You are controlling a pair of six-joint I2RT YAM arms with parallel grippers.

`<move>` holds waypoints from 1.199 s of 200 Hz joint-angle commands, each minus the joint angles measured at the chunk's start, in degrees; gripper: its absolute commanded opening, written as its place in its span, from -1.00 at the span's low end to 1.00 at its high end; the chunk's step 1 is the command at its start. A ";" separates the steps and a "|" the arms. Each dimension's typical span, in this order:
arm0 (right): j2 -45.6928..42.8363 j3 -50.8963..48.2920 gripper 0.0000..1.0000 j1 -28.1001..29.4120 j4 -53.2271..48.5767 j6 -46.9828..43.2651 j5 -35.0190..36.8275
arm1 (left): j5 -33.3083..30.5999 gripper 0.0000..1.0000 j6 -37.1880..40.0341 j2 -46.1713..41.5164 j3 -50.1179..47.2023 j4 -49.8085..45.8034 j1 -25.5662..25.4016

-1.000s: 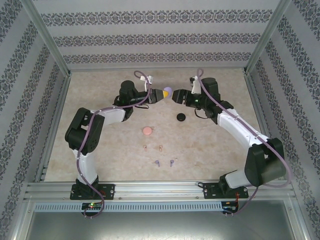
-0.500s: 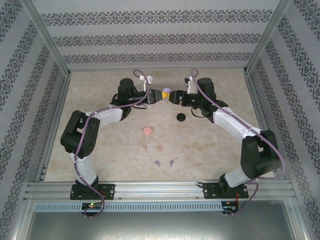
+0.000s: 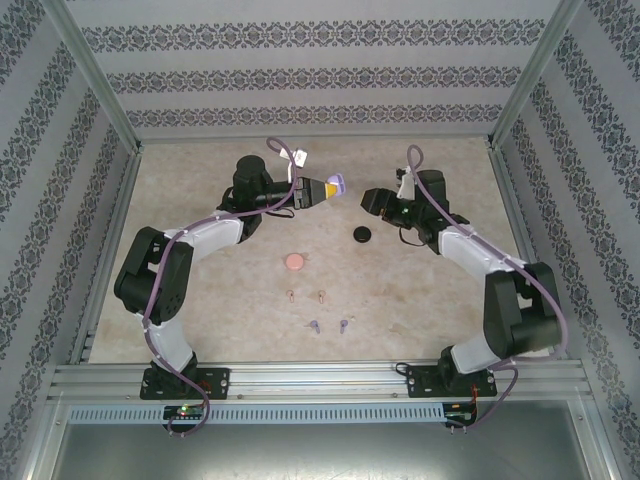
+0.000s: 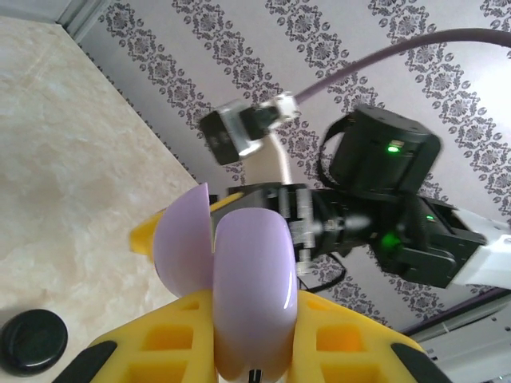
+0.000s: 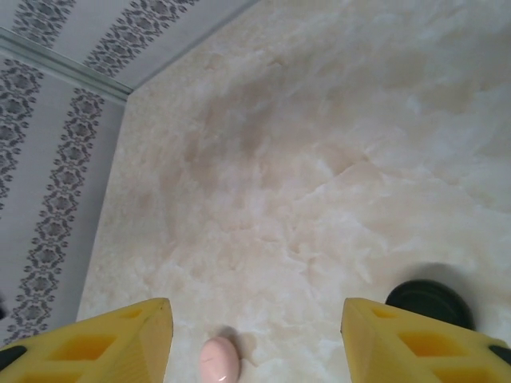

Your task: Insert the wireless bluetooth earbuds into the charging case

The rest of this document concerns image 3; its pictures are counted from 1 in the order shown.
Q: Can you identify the grey metal sheet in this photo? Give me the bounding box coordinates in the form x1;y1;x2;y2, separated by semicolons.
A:
47;422;601;480

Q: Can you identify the aluminium mounting rail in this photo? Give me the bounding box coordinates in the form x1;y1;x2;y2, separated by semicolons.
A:
47;362;586;401

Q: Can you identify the small circuit board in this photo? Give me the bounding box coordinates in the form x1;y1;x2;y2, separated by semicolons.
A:
446;402;479;424
163;404;207;420

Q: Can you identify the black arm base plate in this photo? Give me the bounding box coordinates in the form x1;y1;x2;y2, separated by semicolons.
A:
139;367;231;401
405;364;499;400

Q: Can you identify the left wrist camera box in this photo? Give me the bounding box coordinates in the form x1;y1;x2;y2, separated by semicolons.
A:
287;146;309;184

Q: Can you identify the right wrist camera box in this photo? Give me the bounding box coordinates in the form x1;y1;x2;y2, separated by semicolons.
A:
394;167;416;201

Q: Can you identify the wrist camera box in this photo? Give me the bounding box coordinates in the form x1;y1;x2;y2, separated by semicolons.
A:
287;146;309;184
394;167;416;201

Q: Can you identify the aluminium frame post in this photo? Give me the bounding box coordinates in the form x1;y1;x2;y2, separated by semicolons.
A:
485;0;587;151
42;0;145;154

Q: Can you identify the slotted grey cable duct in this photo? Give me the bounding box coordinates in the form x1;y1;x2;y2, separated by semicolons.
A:
67;403;446;425

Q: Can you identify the purple camera cable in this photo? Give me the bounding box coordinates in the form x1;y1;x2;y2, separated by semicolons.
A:
405;144;571;436
141;137;301;439

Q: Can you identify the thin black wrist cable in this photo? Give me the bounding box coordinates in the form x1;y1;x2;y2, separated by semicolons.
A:
398;225;429;247

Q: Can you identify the aluminium side rail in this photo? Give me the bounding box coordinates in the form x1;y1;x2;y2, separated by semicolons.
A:
488;148;569;360
67;149;144;365

